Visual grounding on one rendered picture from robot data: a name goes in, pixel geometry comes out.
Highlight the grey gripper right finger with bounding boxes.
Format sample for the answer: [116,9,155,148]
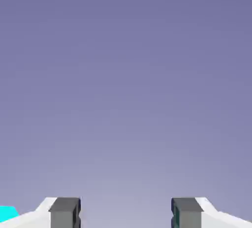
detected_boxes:
[170,196,252,228]

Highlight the large cyan box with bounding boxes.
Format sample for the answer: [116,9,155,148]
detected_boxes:
[0,205,20,223]

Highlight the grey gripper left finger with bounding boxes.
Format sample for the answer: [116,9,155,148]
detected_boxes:
[0,196,82,228]

